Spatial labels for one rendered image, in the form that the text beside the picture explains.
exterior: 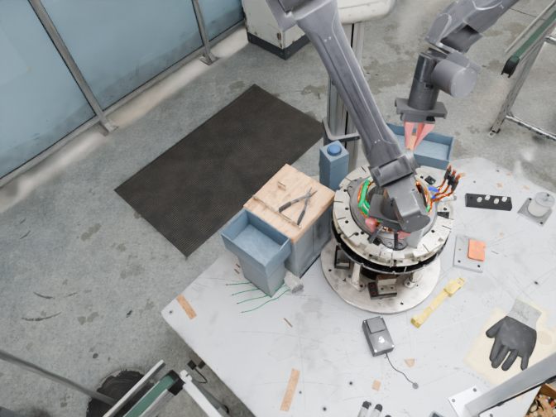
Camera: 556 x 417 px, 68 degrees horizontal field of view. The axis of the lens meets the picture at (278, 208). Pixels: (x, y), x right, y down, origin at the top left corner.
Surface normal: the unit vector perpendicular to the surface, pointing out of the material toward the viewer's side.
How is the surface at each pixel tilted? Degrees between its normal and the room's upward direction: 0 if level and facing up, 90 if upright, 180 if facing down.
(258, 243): 0
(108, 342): 0
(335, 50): 77
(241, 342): 0
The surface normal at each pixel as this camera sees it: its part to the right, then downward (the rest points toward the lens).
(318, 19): 0.06, 0.68
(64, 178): -0.07, -0.56
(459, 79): 0.34, 0.57
